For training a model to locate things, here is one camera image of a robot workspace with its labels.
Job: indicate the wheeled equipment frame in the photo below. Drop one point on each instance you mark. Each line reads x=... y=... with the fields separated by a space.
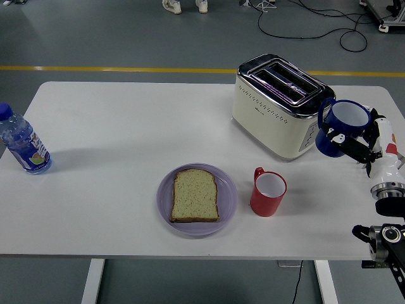
x=392 y=22

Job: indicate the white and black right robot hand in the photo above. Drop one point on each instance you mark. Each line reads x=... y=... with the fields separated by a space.
x=386 y=168

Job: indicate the white table leg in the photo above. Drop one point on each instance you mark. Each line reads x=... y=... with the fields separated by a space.
x=326 y=282
x=92 y=282

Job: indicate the cream and chrome toaster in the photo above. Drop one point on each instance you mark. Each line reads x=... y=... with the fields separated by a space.
x=269 y=126

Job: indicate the white box under table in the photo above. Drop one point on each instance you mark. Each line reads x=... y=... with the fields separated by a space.
x=286 y=263

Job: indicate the purple round plate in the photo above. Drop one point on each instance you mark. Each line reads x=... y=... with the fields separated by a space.
x=228 y=196

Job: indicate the slice of bread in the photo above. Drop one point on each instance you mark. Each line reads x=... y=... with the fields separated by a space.
x=194 y=196

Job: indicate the grey floor stand foot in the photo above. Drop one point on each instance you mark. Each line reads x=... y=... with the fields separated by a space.
x=244 y=2

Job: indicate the black table control panel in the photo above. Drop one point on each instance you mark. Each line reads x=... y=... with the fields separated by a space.
x=367 y=265

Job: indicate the person's white shoe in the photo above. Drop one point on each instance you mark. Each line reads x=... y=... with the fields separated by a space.
x=202 y=5
x=173 y=6

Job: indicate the clear water bottle blue cap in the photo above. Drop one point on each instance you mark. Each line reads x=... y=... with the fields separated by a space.
x=25 y=145

